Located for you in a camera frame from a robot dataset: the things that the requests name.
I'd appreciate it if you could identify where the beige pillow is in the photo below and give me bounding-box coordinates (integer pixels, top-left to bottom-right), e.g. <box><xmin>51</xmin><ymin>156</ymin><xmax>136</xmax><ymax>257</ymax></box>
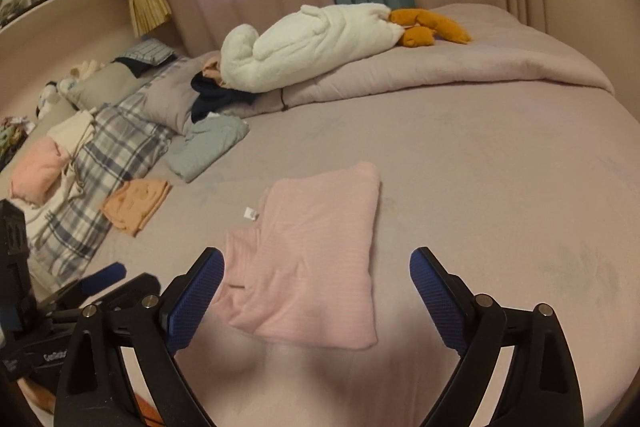
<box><xmin>62</xmin><ymin>62</ymin><xmax>151</xmax><ymax>110</ymax></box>

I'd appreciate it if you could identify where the pink folded garment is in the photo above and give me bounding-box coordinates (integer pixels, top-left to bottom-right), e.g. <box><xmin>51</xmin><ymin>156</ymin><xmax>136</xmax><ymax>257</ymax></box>
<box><xmin>10</xmin><ymin>138</ymin><xmax>68</xmax><ymax>208</ymax></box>

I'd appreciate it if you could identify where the orange printed folded garment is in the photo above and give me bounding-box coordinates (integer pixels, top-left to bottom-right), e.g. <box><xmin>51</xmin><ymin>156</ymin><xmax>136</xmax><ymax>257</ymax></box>
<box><xmin>100</xmin><ymin>178</ymin><xmax>173</xmax><ymax>238</ymax></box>

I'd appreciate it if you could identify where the grey-blue folded garment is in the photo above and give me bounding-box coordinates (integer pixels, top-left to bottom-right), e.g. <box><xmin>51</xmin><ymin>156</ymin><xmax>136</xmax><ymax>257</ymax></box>
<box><xmin>165</xmin><ymin>114</ymin><xmax>250</xmax><ymax>184</ymax></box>

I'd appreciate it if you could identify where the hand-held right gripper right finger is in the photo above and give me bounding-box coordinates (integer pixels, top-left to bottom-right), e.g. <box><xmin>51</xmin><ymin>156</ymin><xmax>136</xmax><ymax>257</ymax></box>
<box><xmin>409</xmin><ymin>247</ymin><xmax>585</xmax><ymax>427</ymax></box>

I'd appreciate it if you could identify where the peach garment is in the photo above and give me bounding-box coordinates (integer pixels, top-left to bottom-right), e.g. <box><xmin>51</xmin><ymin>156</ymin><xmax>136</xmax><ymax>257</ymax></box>
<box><xmin>201</xmin><ymin>57</ymin><xmax>226</xmax><ymax>85</ymax></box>

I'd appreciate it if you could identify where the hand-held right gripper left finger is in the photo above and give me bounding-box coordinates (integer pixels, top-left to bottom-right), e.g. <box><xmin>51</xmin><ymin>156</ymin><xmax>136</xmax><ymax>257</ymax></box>
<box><xmin>52</xmin><ymin>247</ymin><xmax>226</xmax><ymax>427</ymax></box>

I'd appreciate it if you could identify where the white goose plush toy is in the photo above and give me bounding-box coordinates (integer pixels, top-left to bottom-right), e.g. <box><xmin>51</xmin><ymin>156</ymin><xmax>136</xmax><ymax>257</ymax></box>
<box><xmin>220</xmin><ymin>3</ymin><xmax>472</xmax><ymax>94</ymax></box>

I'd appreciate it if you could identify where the dark navy garment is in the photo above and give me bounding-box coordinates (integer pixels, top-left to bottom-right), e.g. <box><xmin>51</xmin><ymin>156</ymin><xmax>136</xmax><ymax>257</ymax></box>
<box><xmin>190</xmin><ymin>72</ymin><xmax>258</xmax><ymax>124</ymax></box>

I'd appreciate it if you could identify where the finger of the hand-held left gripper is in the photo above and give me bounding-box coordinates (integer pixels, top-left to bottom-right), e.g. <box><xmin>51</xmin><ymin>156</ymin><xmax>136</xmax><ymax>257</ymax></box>
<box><xmin>39</xmin><ymin>262</ymin><xmax>126</xmax><ymax>312</ymax></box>
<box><xmin>50</xmin><ymin>273</ymin><xmax>161</xmax><ymax>326</ymax></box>

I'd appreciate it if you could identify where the plaid pillow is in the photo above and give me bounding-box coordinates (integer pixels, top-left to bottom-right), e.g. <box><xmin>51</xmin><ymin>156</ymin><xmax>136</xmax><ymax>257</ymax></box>
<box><xmin>25</xmin><ymin>57</ymin><xmax>193</xmax><ymax>288</ymax></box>

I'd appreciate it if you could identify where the cream garment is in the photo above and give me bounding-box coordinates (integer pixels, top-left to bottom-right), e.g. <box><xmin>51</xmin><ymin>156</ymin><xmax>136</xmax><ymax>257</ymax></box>
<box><xmin>47</xmin><ymin>109</ymin><xmax>96</xmax><ymax>152</ymax></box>

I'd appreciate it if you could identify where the colourful printed cloth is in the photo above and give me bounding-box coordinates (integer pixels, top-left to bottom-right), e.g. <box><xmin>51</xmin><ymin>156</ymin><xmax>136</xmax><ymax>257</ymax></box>
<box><xmin>0</xmin><ymin>117</ymin><xmax>36</xmax><ymax>168</ymax></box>

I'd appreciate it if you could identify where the pink striped small garment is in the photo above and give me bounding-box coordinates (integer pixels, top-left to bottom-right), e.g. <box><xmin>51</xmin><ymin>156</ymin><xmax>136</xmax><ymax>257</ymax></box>
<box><xmin>212</xmin><ymin>161</ymin><xmax>382</xmax><ymax>350</ymax></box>

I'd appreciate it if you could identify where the blue striped pillow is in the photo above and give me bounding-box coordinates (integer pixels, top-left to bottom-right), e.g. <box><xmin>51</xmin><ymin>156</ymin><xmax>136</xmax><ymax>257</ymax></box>
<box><xmin>114</xmin><ymin>39</ymin><xmax>176</xmax><ymax>68</ymax></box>

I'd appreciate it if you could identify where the pink comforter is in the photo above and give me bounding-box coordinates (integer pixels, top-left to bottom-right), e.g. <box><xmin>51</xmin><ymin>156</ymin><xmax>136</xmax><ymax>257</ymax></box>
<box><xmin>240</xmin><ymin>4</ymin><xmax>615</xmax><ymax>118</ymax></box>

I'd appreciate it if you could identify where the pink bed sheet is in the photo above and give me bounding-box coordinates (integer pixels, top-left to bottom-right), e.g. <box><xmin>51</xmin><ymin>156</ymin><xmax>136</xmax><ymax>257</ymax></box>
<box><xmin>0</xmin><ymin>97</ymin><xmax>640</xmax><ymax>427</ymax></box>

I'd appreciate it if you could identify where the small white plush toy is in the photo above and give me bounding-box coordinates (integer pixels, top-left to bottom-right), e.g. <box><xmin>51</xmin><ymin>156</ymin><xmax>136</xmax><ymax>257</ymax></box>
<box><xmin>37</xmin><ymin>79</ymin><xmax>76</xmax><ymax>118</ymax></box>

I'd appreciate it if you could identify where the yellow paper bag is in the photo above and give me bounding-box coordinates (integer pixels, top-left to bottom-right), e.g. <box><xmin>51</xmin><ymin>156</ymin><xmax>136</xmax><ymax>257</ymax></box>
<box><xmin>127</xmin><ymin>0</ymin><xmax>172</xmax><ymax>38</ymax></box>

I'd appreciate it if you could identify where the grey pillow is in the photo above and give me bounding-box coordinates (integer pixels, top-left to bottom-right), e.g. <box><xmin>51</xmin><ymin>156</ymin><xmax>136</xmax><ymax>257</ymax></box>
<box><xmin>142</xmin><ymin>74</ymin><xmax>201</xmax><ymax>135</ymax></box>

